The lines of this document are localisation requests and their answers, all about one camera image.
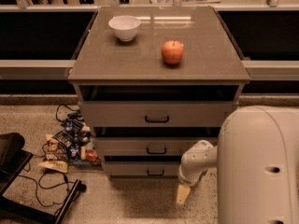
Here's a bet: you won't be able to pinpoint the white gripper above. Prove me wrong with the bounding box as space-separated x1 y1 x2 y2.
176 140 217 205

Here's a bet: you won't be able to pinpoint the grey bottom drawer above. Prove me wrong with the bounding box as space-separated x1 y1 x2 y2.
102 162 179 177

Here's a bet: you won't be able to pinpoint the grey drawer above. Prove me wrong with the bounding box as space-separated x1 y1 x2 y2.
78 101 237 127
102 162 179 177
93 137 217 156

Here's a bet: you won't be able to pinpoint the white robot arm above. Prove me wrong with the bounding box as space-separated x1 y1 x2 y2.
178 105 299 224

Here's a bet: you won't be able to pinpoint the grey middle drawer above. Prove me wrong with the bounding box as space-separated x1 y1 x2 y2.
93 137 217 156

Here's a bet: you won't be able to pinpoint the grey top drawer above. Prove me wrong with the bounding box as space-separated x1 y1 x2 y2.
78 101 237 127

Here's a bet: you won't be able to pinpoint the grey drawer cabinet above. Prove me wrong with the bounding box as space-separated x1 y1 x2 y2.
67 6 251 181

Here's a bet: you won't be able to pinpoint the pile of snack packets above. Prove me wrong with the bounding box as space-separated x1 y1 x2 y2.
39 119 101 174

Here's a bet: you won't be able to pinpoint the red apple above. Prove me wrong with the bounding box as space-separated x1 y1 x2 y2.
161 40 184 64

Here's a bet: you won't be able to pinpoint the black chair base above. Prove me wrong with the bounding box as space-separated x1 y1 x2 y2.
0 132 87 224

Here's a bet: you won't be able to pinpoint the white ceramic bowl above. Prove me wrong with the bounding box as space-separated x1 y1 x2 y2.
108 15 141 42

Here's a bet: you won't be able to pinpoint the black cable on floor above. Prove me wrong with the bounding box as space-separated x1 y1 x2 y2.
18 104 87 209

